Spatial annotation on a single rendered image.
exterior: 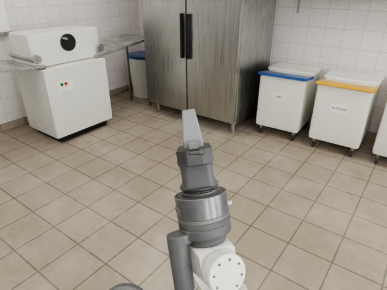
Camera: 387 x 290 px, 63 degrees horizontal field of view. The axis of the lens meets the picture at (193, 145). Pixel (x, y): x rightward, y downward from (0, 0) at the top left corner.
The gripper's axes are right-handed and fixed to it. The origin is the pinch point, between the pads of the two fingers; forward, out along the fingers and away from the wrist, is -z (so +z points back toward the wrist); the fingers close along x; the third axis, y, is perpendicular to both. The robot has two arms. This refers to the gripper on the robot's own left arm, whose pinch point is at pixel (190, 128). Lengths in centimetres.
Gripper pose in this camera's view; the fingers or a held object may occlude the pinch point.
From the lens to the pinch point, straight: 52.4
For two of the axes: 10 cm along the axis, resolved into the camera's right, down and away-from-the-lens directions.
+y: -9.9, 1.4, 0.1
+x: 0.1, 0.8, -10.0
